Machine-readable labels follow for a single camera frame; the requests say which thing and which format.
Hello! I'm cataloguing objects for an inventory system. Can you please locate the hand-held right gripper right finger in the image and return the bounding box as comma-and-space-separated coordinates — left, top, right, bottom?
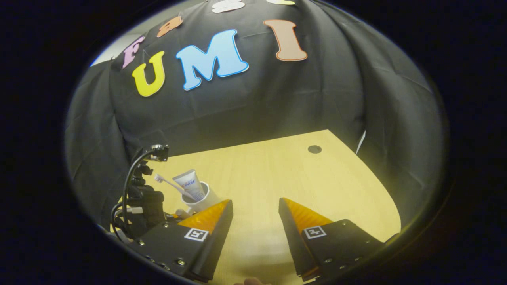
278, 197, 387, 282

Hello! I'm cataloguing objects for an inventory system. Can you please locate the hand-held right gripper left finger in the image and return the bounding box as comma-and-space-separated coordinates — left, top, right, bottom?
126, 199, 234, 283

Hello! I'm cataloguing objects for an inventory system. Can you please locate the white toothbrush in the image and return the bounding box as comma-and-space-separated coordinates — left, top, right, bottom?
154, 174, 197, 201

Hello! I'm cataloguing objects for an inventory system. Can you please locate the white cup with wooden handle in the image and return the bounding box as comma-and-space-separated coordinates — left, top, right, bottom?
175, 181, 223, 220

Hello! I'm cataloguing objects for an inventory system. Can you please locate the white toothpaste tube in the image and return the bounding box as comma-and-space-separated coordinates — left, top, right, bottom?
172, 169, 206, 201

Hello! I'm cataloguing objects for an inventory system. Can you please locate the wooden desktop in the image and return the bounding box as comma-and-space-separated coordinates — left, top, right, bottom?
111, 129, 402, 285

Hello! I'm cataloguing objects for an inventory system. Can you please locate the black backdrop cloth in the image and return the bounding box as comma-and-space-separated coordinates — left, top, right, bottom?
65, 0, 448, 238

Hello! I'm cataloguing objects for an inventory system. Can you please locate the black cable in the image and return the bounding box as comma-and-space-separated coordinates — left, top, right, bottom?
111, 147, 159, 240

